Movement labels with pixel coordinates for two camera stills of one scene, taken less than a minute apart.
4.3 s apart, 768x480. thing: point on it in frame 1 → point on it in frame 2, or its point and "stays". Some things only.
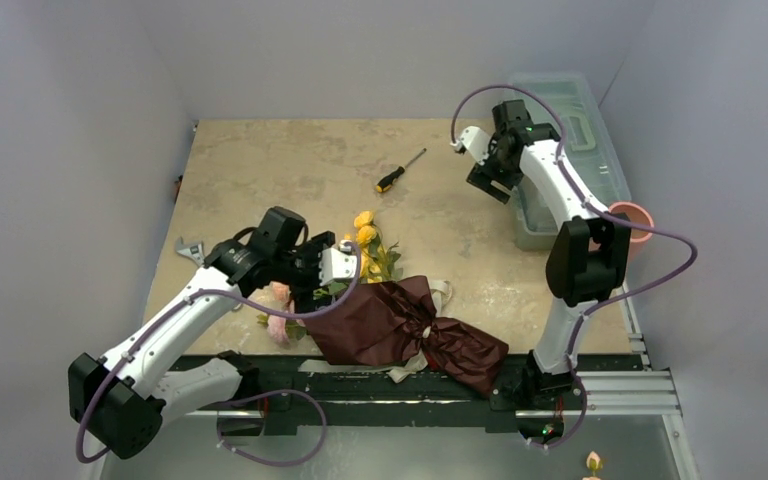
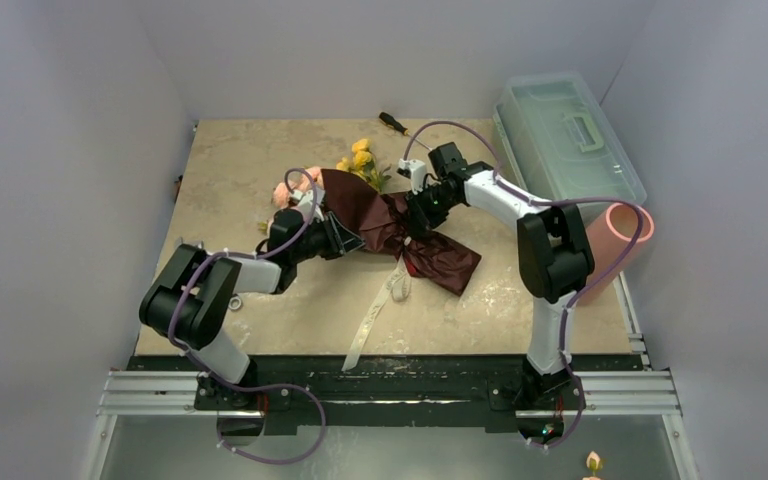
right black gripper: x=490 y=181 → x=417 y=213
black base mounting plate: x=286 y=390 stays
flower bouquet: x=390 y=318 → x=354 y=191
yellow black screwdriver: x=386 y=183 → x=391 y=120
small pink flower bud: x=594 y=461 stays
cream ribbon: x=395 y=372 → x=400 y=281
